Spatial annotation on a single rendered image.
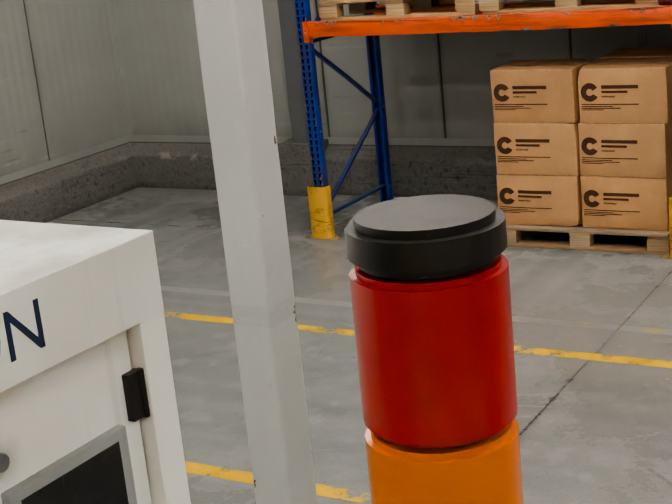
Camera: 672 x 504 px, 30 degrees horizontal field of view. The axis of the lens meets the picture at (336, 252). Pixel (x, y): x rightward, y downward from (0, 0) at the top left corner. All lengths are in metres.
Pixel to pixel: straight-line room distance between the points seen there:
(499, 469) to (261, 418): 2.80
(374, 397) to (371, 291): 0.04
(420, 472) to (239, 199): 2.63
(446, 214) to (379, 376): 0.05
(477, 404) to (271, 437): 2.82
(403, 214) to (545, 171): 8.21
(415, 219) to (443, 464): 0.08
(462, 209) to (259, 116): 2.60
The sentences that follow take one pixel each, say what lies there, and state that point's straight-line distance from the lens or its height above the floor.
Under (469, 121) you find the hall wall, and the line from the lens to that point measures 10.19.
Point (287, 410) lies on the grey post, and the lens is 3.17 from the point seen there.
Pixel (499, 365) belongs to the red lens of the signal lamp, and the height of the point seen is 2.29.
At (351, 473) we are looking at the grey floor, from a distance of 5.61.
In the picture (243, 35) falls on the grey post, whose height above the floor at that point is 2.15.
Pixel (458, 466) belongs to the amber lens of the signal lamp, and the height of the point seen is 2.27.
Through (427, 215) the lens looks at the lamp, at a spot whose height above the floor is 2.34.
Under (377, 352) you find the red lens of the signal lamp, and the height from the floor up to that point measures 2.30.
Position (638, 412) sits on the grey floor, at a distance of 6.06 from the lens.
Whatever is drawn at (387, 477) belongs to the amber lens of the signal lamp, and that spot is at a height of 2.26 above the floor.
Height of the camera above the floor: 2.44
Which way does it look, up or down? 16 degrees down
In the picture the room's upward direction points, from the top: 6 degrees counter-clockwise
